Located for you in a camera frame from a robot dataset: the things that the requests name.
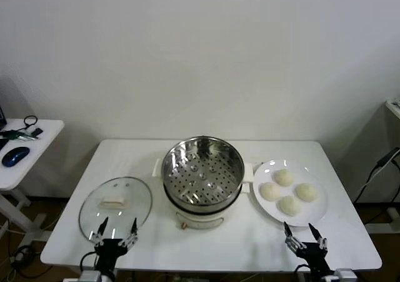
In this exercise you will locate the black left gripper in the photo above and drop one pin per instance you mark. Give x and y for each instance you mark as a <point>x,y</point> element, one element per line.
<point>109,248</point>

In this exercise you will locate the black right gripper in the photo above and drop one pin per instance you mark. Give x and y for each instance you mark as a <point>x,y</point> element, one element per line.
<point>312,253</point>

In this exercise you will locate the white steamed baozi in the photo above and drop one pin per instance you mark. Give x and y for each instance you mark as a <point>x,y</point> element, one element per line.
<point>307,191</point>
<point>290,205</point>
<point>283,178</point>
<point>270,190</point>

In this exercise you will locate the round glass pot lid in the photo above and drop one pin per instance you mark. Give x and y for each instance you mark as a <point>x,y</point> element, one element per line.
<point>137,197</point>

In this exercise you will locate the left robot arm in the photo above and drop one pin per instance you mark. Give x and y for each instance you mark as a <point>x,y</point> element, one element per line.
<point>106,267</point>

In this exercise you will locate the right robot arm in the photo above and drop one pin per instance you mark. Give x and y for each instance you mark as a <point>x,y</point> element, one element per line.
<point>320,270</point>

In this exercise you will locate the perforated steel steamer basket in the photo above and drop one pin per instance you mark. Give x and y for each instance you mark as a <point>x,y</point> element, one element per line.
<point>226,157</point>

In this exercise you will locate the white round plate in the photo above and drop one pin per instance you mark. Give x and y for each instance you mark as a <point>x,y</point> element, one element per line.
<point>312,214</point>

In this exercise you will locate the cream electric pot base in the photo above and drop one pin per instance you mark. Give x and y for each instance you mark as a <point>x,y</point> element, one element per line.
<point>200,217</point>

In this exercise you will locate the white side table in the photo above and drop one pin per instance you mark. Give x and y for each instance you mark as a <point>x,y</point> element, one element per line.
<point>47,132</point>

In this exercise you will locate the blue computer mouse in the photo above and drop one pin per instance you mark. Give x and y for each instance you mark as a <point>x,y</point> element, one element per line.
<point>15,156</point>

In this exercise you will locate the small black flat device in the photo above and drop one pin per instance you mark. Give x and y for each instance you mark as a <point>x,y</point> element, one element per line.
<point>37,132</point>

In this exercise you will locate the green key bunch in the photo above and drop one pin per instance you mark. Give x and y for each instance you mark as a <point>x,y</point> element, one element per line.
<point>14,134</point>

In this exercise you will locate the laptop with blue screen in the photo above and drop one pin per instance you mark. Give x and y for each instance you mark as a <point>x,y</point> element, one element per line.
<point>2,116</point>

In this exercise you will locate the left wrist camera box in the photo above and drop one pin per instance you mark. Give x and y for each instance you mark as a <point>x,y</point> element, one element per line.
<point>90,276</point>

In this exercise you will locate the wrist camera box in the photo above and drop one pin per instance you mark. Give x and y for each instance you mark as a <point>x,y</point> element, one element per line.
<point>343,276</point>
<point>90,276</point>

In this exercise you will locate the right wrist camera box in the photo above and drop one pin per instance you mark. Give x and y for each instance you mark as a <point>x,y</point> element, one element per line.
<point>343,276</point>

